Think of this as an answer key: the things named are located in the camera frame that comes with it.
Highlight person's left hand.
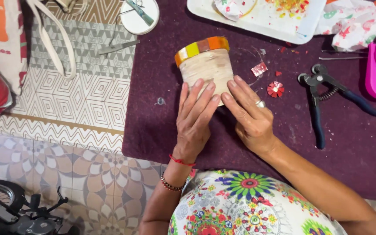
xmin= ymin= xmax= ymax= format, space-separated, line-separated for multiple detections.
xmin=172 ymin=79 xmax=221 ymax=162

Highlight person's right hand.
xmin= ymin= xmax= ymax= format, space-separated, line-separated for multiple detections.
xmin=221 ymin=75 xmax=279 ymax=154

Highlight thin metal rod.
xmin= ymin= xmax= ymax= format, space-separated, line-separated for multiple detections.
xmin=321 ymin=49 xmax=369 ymax=54
xmin=319 ymin=56 xmax=369 ymax=61

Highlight blue-handled tile nippers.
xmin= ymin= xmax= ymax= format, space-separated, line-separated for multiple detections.
xmin=298 ymin=64 xmax=376 ymax=150

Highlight red string bracelet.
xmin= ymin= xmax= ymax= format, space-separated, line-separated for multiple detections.
xmin=169 ymin=154 xmax=196 ymax=167

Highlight red glitter tile piece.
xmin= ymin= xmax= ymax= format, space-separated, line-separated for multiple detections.
xmin=251 ymin=62 xmax=269 ymax=77

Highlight white round plate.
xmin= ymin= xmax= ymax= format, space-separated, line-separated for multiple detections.
xmin=120 ymin=0 xmax=160 ymax=35

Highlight teal handled tool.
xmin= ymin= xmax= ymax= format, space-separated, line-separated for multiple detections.
xmin=125 ymin=0 xmax=155 ymax=27

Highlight wooden pot with mosaic rim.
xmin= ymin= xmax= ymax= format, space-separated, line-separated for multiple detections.
xmin=174 ymin=36 xmax=235 ymax=107

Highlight pile of coloured mosaic chips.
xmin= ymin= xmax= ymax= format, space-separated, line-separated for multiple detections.
xmin=266 ymin=0 xmax=310 ymax=19

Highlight red mosaic flower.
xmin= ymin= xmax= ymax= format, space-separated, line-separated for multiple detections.
xmin=267 ymin=81 xmax=285 ymax=98

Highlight grey metal tweezers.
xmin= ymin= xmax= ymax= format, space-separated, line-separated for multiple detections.
xmin=97 ymin=39 xmax=141 ymax=55

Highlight white plastic tray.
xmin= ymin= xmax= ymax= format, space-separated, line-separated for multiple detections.
xmin=187 ymin=0 xmax=327 ymax=45

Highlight purple felt cloth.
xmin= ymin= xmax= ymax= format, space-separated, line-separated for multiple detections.
xmin=122 ymin=0 xmax=376 ymax=203

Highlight beaded bracelet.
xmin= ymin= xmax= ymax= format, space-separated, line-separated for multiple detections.
xmin=160 ymin=172 xmax=187 ymax=192

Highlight large crumpled floral paper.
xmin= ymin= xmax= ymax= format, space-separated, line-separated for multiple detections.
xmin=315 ymin=0 xmax=376 ymax=52

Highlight person's floral dress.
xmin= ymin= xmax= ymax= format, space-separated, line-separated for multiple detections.
xmin=168 ymin=169 xmax=348 ymax=235

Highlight geometric patterned tablecloth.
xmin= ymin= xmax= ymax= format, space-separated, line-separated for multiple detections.
xmin=0 ymin=0 xmax=137 ymax=154

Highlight crumpled floral paper scrap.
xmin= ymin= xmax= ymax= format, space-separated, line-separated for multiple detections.
xmin=213 ymin=0 xmax=243 ymax=22

